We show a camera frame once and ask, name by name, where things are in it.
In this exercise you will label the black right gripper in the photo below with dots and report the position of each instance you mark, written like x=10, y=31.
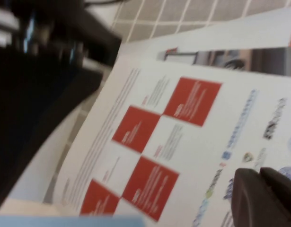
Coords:
x=29, y=106

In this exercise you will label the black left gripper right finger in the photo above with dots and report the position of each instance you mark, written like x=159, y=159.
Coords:
x=282, y=191

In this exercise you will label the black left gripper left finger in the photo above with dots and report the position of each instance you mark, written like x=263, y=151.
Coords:
x=249, y=203

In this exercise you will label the AgileX robot brochure book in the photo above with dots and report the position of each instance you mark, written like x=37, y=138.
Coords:
x=206, y=142

